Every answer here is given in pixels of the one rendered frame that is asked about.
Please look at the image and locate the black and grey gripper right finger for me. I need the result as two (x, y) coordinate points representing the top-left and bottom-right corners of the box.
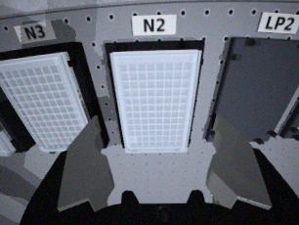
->
(206, 112), (299, 225)

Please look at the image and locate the grey flat base plate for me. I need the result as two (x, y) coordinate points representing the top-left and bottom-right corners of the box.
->
(0, 0), (299, 225)

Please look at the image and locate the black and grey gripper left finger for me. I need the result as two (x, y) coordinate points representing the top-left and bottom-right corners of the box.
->
(20, 115), (114, 225)

